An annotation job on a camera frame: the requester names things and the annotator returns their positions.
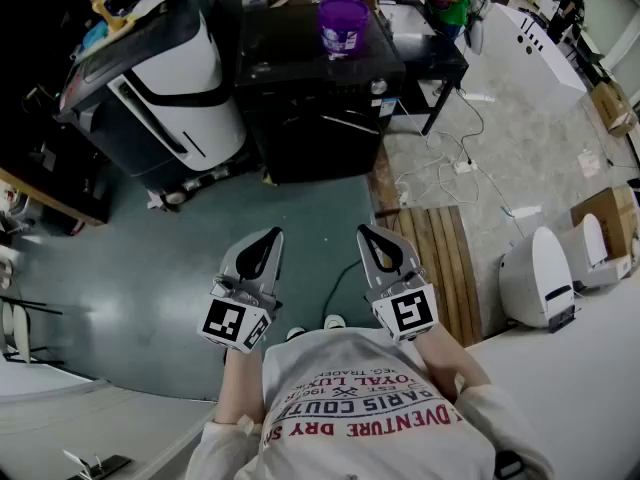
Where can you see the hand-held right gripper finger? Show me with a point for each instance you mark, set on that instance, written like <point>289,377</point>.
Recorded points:
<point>402,253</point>
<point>364,258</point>

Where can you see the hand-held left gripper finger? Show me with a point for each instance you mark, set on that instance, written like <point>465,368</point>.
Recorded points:
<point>276,268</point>
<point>235,254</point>

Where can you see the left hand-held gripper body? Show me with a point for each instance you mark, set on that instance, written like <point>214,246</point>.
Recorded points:
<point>227,318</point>

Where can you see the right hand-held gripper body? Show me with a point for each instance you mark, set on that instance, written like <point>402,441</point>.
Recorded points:
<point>407,313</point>

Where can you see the black washing machine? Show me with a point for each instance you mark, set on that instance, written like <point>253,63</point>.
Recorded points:
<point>315,128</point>

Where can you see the person's left forearm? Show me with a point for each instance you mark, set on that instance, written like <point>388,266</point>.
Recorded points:
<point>240,388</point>

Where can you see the person's right forearm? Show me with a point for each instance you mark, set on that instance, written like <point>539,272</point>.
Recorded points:
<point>445,363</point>

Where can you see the open cardboard box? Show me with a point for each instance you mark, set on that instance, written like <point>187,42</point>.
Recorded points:
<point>615,213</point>

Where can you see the wooden slatted mat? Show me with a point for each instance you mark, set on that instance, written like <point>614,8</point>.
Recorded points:
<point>440,268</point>

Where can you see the person's white shoe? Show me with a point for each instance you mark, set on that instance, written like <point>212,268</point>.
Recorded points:
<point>295,333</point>
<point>334,321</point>

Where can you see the white power strip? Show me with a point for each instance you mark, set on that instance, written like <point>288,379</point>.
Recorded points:
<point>465,166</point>

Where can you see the person's white printed shirt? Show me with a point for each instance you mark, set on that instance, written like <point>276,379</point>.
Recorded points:
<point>360,418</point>

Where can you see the white rounded device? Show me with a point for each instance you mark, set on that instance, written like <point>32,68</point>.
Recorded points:
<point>595,255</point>
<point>535,278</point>

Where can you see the white table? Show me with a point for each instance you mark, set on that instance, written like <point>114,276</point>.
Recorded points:
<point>75,418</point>
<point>565,393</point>

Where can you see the white and black wheeled appliance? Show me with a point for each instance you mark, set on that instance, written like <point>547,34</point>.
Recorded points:
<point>170,88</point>

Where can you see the wooden desk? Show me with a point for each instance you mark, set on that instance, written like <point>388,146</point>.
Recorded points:
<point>55,188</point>

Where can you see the black metal clip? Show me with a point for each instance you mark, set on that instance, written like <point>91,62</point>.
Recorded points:
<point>95,465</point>

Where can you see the black side table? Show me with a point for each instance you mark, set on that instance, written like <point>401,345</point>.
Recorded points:
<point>430,55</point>

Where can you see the purple plastic bucket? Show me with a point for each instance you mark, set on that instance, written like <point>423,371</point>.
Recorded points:
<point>343,25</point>

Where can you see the white counter with black marks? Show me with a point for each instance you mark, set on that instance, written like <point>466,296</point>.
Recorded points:
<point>540,48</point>

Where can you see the yellow tool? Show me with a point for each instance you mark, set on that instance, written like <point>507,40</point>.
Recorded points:
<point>111,14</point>

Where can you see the black frame chair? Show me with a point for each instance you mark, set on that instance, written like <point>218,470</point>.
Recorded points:
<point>20,328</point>

